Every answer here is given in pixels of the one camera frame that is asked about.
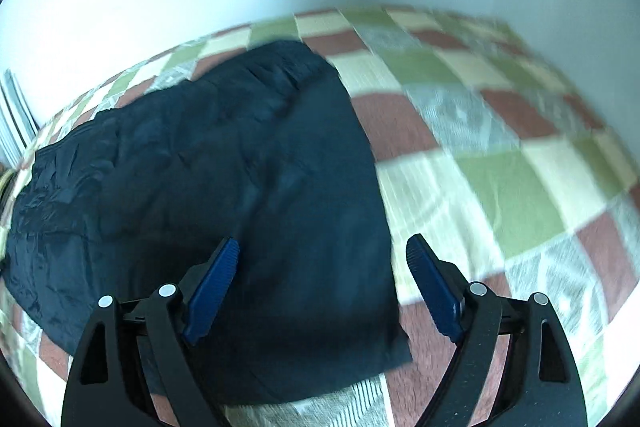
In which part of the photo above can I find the striped headboard cushion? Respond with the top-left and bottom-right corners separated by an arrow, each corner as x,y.
0,69 -> 39,164

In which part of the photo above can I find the checkered bed sheet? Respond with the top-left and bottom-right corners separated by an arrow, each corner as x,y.
0,7 -> 640,427

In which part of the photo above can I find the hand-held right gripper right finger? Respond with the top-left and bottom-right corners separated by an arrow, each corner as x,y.
405,234 -> 589,427

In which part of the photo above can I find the black padded jacket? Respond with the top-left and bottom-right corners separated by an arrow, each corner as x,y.
2,39 -> 415,408

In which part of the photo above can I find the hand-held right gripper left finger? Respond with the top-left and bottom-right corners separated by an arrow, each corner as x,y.
61,236 -> 241,427

